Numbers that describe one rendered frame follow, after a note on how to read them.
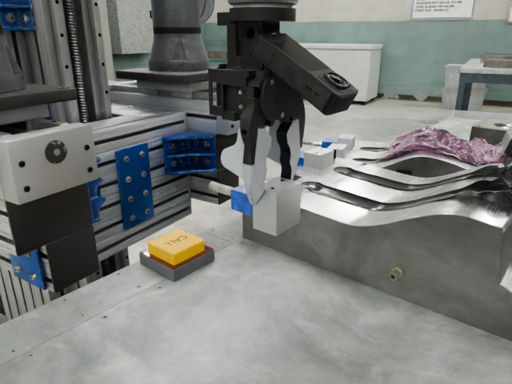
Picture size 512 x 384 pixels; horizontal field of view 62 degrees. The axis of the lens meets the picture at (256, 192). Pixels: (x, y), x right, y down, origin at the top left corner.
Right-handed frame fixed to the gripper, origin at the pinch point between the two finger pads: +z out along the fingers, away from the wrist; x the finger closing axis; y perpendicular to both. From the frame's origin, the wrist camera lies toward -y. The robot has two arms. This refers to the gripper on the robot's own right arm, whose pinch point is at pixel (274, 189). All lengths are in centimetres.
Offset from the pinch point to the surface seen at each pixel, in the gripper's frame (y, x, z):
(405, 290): -13.8, -10.1, 13.5
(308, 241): 1.1, -10.2, 11.4
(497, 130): -6, -96, 8
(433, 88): 211, -716, 70
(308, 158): 12.3, -26.7, 4.4
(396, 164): 2.3, -44.0, 7.6
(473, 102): 133, -663, 79
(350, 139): 18, -55, 7
